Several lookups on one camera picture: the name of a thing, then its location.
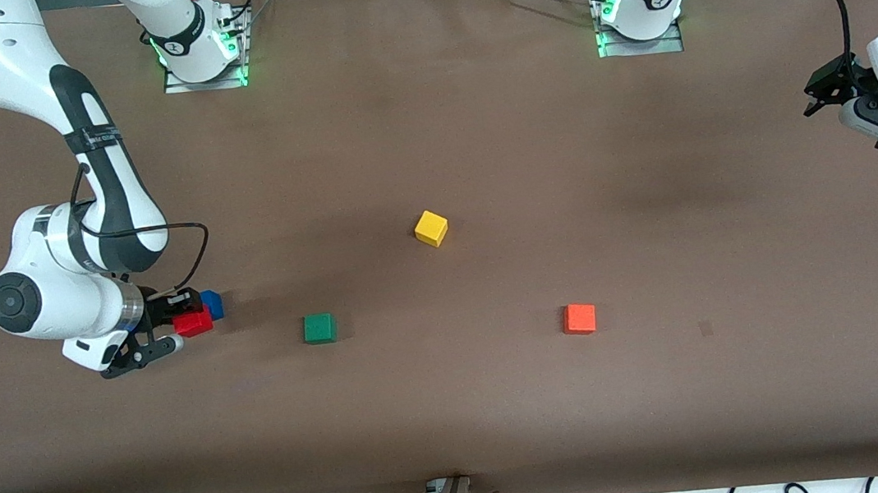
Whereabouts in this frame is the blue wooden block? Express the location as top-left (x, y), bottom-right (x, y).
top-left (199, 288), bottom-right (226, 322)

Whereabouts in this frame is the orange wooden block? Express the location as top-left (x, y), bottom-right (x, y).
top-left (562, 301), bottom-right (600, 338)

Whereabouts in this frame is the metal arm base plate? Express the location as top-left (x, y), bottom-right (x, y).
top-left (157, 7), bottom-right (258, 96)
top-left (592, 0), bottom-right (686, 61)

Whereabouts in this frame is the yellow wooden block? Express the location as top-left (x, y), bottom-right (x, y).
top-left (412, 208), bottom-right (451, 251)

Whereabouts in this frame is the green wooden block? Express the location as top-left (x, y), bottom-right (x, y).
top-left (301, 311), bottom-right (339, 347)

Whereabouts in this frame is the red wooden block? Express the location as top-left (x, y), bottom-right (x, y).
top-left (172, 308), bottom-right (216, 340)

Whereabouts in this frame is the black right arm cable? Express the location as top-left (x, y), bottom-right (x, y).
top-left (64, 146), bottom-right (216, 311)

